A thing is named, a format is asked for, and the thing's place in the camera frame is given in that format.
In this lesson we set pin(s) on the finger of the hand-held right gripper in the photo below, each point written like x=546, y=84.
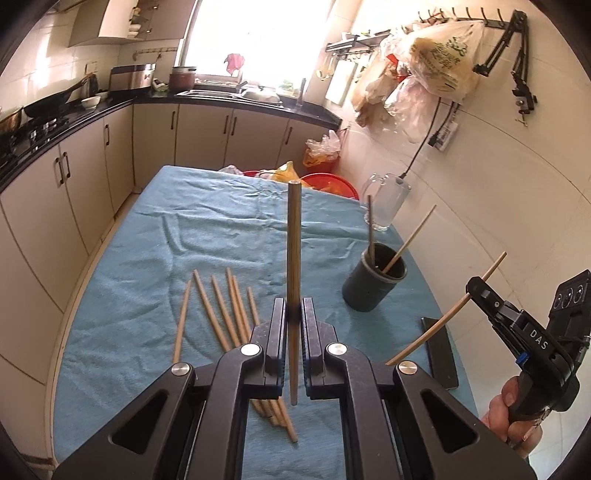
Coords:
x=485, y=297

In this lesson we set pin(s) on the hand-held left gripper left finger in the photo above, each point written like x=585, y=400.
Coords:
x=278, y=332

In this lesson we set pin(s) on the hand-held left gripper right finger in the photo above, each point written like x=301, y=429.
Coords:
x=308, y=332

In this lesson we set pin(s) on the pale bamboo chopstick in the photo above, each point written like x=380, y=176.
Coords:
x=411, y=237
x=443, y=321

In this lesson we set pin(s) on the black cylindrical utensil holder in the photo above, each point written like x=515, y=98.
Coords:
x=369, y=290

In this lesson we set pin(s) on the dark wooden chopstick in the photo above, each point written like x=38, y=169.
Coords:
x=371, y=230
x=294, y=240

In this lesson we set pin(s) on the bunch of wooden chopsticks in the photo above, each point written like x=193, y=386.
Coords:
x=182, y=323

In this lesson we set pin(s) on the person's right hand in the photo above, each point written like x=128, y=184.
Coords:
x=501, y=415

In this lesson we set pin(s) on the black flat rectangular case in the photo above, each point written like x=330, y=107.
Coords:
x=441, y=355

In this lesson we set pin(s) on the clear glass mug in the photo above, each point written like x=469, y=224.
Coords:
x=387, y=203

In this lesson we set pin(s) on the blue towel table cloth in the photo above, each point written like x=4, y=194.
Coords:
x=184, y=230

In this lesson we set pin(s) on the red plastic basin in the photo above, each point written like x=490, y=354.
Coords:
x=330, y=182

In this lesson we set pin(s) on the yellow plastic bag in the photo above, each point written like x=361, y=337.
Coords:
x=286, y=173

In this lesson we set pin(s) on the white knotted plastic bag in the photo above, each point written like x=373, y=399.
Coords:
x=323, y=147

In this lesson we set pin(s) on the translucent plastic bag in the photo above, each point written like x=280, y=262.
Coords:
x=411, y=108

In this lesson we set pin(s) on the black kitchen countertop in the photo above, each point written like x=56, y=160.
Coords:
x=258, y=108

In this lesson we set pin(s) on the beige base cabinets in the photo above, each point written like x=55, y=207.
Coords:
x=152, y=138

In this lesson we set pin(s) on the brownish plastic bag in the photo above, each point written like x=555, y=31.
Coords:
x=374, y=87

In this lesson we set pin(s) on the white printed plastic bag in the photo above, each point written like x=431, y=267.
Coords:
x=438, y=60

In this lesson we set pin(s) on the white hanging board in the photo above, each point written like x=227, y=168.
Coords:
x=340, y=83

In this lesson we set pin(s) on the brown cooking pot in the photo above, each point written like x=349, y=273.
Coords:
x=181, y=79

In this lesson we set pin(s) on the red cloth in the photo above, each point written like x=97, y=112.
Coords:
x=235, y=63

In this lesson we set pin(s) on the silver kitchen appliance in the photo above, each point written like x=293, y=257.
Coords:
x=131, y=76

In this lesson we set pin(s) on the kitchen window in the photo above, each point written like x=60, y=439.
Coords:
x=258, y=37

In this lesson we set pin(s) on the white bowl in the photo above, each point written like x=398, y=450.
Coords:
x=91, y=101

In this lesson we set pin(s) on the gas stove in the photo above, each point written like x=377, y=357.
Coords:
x=39, y=129

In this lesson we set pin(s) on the black wok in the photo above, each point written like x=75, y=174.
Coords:
x=51, y=101

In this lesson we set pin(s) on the metal pan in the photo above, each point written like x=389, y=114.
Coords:
x=10, y=121

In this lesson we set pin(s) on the white wall socket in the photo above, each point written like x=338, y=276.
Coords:
x=447, y=136

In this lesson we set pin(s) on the black wall hook rail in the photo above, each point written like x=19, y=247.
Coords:
x=461, y=19

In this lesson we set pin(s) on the black wall shelf rack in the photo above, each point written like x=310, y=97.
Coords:
x=355, y=44

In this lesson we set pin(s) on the beige wall cabinets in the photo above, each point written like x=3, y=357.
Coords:
x=124, y=21

